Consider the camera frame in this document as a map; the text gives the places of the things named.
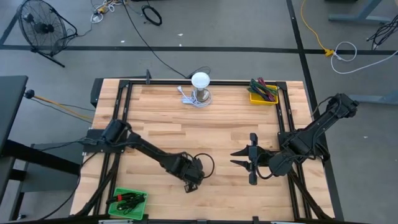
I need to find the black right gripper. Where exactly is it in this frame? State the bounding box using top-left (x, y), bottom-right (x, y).
top-left (230, 146), bottom-right (271, 187)

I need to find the black cable with red band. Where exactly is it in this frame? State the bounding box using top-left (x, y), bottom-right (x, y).
top-left (105, 192), bottom-right (147, 206)

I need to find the yellow plastic basket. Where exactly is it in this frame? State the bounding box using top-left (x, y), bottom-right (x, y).
top-left (248, 83), bottom-right (279, 106)

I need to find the green plastic basket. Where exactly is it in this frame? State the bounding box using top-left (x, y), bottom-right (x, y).
top-left (108, 187), bottom-right (149, 221)

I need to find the white mushroom table lamp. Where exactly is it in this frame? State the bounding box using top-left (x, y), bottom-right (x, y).
top-left (190, 72), bottom-right (212, 103)

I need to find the grey desk foot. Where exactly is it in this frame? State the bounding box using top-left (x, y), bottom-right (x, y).
top-left (348, 90), bottom-right (398, 106)

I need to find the yellow rod with black knob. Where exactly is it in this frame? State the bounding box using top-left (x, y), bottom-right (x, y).
top-left (24, 89), bottom-right (94, 121)

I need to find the grey desk leg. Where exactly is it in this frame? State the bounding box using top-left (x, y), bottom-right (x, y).
top-left (328, 0), bottom-right (393, 25)

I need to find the black desk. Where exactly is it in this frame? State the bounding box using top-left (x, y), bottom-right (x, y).
top-left (0, 75), bottom-right (81, 218)

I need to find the black floor fan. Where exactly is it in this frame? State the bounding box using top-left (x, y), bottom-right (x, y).
top-left (17, 0), bottom-right (78, 68)

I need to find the white coiled lamp cable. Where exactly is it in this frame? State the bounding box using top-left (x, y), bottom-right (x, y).
top-left (177, 85), bottom-right (213, 108)

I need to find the black aluminium table frame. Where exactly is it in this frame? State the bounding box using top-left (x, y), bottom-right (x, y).
top-left (74, 77), bottom-right (335, 224)

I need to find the long black floor cable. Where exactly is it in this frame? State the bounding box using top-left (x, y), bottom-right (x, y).
top-left (123, 0), bottom-right (212, 79)

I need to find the yellow extension cord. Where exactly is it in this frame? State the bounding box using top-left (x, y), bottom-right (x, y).
top-left (300, 0), bottom-right (335, 57)

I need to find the white floor cable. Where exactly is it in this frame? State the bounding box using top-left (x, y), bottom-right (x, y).
top-left (330, 40), bottom-right (398, 75)

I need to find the black coiled floor cable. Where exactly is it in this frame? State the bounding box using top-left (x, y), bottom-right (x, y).
top-left (141, 4), bottom-right (163, 27)

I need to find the tangled floor cable pile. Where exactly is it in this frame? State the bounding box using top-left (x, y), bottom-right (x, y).
top-left (90, 0), bottom-right (124, 24)

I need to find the black floor cable bundle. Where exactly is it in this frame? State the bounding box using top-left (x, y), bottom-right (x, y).
top-left (366, 15), bottom-right (398, 50)

